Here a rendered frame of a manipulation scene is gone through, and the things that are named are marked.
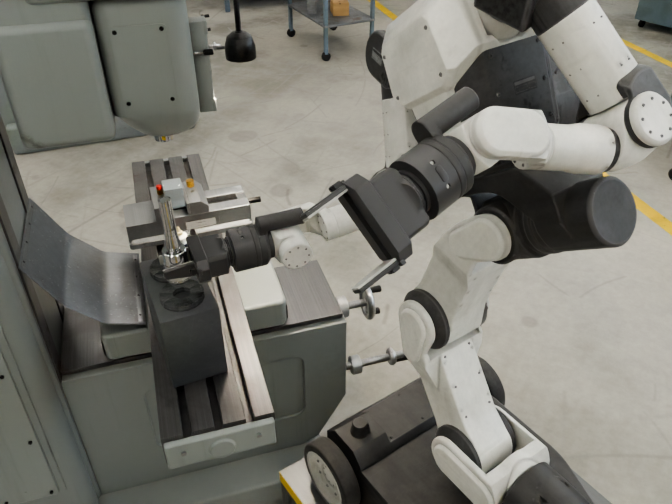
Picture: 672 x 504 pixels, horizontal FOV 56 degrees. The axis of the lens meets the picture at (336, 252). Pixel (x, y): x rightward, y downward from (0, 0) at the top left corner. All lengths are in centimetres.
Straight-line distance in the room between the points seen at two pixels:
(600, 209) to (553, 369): 184
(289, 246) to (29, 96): 60
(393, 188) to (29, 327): 113
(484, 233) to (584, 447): 157
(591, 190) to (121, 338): 121
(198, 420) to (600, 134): 91
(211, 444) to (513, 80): 89
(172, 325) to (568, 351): 201
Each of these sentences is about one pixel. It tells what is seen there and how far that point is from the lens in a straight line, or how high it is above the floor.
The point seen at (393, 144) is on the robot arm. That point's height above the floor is 136.
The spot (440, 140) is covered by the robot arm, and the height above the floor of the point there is 161.
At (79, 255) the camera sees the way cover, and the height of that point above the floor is 93.
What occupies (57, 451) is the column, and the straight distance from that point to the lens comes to 196.
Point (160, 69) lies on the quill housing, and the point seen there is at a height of 148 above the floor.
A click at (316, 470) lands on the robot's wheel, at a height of 46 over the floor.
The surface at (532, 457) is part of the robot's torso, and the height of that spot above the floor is 73.
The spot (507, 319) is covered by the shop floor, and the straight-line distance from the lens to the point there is 302.
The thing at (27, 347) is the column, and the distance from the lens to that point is 171.
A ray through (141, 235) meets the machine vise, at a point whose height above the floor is 96.
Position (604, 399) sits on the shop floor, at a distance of 280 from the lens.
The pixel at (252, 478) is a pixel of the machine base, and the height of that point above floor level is 20.
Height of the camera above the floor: 196
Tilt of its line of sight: 36 degrees down
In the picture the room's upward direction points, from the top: straight up
